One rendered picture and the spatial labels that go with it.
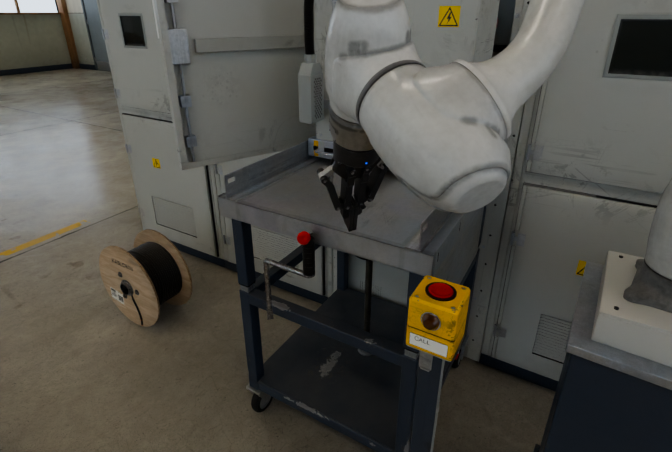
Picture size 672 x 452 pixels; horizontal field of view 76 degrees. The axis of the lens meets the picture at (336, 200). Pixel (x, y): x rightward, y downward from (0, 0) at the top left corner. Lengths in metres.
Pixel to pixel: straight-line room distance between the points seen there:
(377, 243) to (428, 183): 0.56
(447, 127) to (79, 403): 1.77
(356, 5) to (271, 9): 1.08
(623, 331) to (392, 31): 0.69
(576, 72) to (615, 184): 0.35
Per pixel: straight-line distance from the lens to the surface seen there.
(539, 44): 0.51
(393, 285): 1.89
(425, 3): 1.25
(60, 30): 13.13
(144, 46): 2.40
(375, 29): 0.50
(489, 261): 1.69
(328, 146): 1.43
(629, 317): 0.95
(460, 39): 1.22
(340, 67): 0.52
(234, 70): 1.53
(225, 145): 1.56
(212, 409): 1.78
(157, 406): 1.85
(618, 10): 1.43
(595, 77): 1.44
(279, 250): 2.15
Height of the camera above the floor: 1.32
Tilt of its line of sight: 24 degrees down
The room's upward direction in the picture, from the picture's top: straight up
